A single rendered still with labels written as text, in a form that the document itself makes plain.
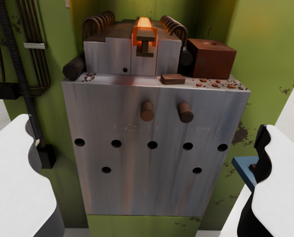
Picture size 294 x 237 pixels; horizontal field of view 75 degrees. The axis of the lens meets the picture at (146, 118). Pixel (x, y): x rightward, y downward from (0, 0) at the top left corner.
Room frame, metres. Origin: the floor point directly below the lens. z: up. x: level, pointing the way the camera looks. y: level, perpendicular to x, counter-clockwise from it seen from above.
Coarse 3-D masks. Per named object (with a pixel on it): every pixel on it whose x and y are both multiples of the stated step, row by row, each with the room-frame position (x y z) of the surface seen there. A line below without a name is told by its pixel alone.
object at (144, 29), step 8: (144, 24) 0.50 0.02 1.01; (136, 32) 0.40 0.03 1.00; (144, 32) 0.35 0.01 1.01; (152, 32) 0.35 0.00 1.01; (136, 40) 0.40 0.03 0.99; (144, 40) 0.31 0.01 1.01; (152, 40) 0.31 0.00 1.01; (136, 48) 0.33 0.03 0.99; (144, 48) 0.31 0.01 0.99; (152, 48) 0.34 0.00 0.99; (144, 56) 0.31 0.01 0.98; (152, 56) 0.31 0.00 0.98
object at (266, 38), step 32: (224, 0) 0.65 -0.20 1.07; (256, 0) 0.57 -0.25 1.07; (288, 0) 0.57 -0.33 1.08; (224, 32) 0.59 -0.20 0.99; (256, 32) 0.57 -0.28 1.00; (288, 32) 0.57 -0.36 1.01; (256, 64) 0.57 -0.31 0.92; (288, 64) 0.57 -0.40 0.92; (256, 96) 0.57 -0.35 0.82; (288, 96) 0.58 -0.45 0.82; (256, 128) 0.57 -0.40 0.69; (224, 192) 0.57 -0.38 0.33; (224, 224) 0.58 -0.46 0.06
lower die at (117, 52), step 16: (96, 32) 0.52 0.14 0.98; (112, 32) 0.47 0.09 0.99; (128, 32) 0.49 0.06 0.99; (160, 32) 0.51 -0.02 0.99; (96, 48) 0.41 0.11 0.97; (112, 48) 0.41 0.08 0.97; (128, 48) 0.41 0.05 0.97; (160, 48) 0.41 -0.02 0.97; (176, 48) 0.41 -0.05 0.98; (96, 64) 0.41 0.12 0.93; (112, 64) 0.41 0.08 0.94; (128, 64) 0.41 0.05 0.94; (144, 64) 0.41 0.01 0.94; (160, 64) 0.41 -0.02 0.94; (176, 64) 0.41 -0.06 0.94
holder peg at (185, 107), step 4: (180, 104) 0.35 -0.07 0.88; (184, 104) 0.35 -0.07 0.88; (188, 104) 0.35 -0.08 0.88; (180, 108) 0.34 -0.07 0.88; (184, 108) 0.33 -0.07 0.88; (188, 108) 0.33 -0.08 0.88; (180, 112) 0.32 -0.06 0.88; (184, 112) 0.32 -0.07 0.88; (188, 112) 0.32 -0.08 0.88; (180, 116) 0.32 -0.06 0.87; (184, 116) 0.32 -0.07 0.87; (188, 116) 0.32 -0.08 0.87; (192, 116) 0.32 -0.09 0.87; (184, 120) 0.32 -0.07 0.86; (188, 120) 0.32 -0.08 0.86
